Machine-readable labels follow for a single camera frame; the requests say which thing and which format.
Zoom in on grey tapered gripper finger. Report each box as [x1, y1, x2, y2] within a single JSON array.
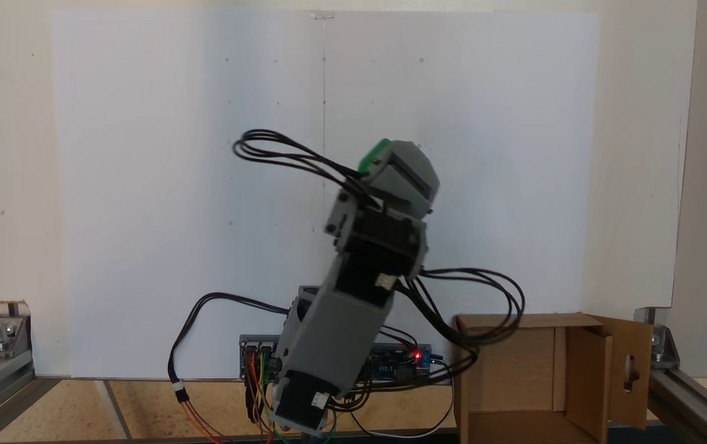
[[368, 143, 399, 186]]

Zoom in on green dice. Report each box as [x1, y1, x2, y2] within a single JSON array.
[[358, 139, 392, 175]]

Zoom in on blue circuit board, red LED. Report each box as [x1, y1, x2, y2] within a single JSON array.
[[363, 344, 434, 384]]

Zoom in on small board in grey holder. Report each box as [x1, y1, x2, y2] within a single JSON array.
[[239, 335, 284, 382]]

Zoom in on brown cardboard box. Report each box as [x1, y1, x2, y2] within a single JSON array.
[[452, 311, 655, 444]]

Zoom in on large white paper sheet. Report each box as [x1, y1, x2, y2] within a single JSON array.
[[50, 9, 601, 380]]

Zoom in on black cable to gripper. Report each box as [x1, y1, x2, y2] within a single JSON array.
[[233, 129, 380, 205]]

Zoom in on black looping servo cable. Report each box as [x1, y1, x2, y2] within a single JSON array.
[[391, 267, 526, 395]]

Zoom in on coloured jumper wires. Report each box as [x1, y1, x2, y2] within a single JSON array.
[[244, 348, 280, 442]]

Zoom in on black cable with orange wires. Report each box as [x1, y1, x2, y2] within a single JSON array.
[[167, 292, 297, 444]]

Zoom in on aluminium corner bracket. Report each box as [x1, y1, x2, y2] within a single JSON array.
[[634, 307, 681, 371], [0, 314, 32, 360]]

